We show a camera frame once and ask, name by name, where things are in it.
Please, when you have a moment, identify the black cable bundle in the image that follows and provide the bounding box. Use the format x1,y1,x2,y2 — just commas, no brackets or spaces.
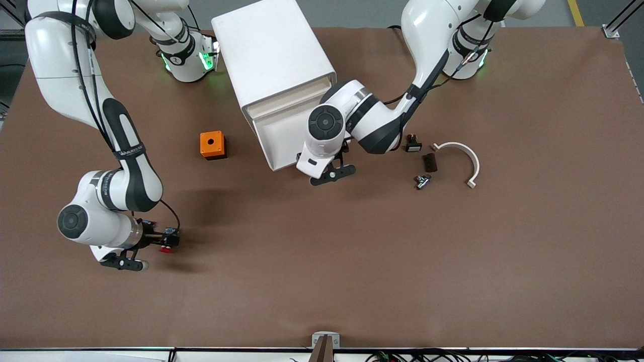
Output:
289,349,644,362

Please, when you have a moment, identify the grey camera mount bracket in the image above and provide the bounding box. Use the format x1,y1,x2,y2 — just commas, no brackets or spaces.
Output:
312,332,341,362

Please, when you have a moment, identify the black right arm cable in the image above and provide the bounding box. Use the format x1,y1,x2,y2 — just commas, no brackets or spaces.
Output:
70,0,181,232

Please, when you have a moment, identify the brown table cover mat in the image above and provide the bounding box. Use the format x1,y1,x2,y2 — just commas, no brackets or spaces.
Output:
0,26,644,350

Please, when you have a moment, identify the orange button enclosure box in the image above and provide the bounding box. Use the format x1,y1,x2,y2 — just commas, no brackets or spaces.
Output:
200,131,227,161

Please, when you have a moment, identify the white drawer cabinet housing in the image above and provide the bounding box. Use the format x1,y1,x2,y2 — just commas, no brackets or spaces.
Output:
211,0,337,121

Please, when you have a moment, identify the white table edge rail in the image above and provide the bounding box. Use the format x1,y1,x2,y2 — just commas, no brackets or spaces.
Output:
0,347,644,362

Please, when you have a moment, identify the aluminium frame profile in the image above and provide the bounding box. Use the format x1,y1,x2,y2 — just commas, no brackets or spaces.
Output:
602,0,644,39

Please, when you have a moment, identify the white plain drawer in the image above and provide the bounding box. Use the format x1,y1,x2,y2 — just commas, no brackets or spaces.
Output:
246,81,334,120

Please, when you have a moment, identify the white curved bracket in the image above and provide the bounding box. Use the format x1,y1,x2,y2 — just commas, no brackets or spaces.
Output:
431,142,480,189

